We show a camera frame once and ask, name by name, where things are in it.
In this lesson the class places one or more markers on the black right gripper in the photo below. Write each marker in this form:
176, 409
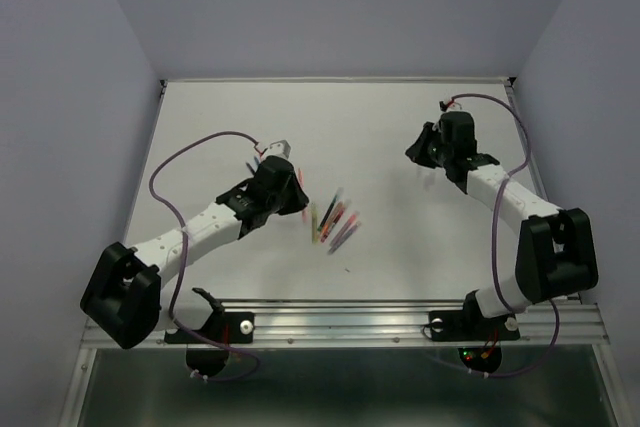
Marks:
415, 152

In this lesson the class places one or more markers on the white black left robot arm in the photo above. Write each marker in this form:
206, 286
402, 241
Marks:
133, 291

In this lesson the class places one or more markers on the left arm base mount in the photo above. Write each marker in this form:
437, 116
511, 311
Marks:
218, 332

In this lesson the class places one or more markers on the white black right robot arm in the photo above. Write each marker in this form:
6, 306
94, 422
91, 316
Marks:
555, 253

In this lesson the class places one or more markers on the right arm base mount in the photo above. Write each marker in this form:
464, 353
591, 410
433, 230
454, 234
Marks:
480, 352

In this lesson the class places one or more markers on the yellow pen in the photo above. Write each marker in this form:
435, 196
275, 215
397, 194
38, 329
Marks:
314, 223

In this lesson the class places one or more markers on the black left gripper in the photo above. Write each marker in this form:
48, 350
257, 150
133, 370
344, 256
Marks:
298, 199

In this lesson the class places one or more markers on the green pen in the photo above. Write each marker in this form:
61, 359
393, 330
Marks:
336, 197

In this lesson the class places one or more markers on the orange brown pen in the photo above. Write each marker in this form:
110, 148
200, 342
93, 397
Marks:
336, 213

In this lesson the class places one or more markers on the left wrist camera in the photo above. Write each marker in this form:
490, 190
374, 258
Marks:
280, 148

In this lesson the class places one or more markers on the aluminium rail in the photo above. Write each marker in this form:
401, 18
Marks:
395, 324

